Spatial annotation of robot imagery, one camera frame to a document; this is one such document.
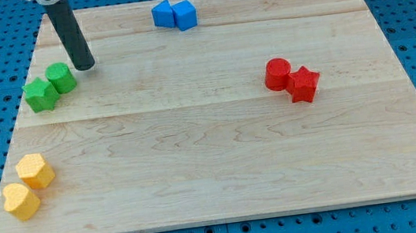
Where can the yellow heart block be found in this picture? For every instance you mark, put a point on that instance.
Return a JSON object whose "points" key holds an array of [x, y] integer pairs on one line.
{"points": [[20, 201]]}

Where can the wooden board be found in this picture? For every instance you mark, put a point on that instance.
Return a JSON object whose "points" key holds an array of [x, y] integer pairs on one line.
{"points": [[172, 129]]}

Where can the red cylinder block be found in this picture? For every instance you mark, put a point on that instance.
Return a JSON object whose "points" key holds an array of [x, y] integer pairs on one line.
{"points": [[276, 74]]}

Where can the red star block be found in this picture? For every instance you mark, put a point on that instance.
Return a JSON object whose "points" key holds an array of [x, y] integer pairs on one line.
{"points": [[302, 85]]}

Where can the blue cube block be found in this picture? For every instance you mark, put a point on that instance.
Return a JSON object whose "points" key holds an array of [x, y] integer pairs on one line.
{"points": [[185, 15]]}

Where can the blue triangular block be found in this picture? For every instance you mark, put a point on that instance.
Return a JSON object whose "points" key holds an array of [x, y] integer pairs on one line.
{"points": [[163, 15]]}

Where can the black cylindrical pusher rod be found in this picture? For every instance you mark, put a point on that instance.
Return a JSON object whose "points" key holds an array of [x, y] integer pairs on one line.
{"points": [[69, 32]]}

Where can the green cylinder block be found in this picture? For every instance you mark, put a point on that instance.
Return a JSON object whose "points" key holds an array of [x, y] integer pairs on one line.
{"points": [[61, 77]]}

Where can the green star block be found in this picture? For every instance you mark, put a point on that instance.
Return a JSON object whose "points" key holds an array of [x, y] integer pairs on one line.
{"points": [[40, 95]]}

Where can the yellow hexagon block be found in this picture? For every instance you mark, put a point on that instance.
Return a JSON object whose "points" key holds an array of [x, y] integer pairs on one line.
{"points": [[35, 171]]}

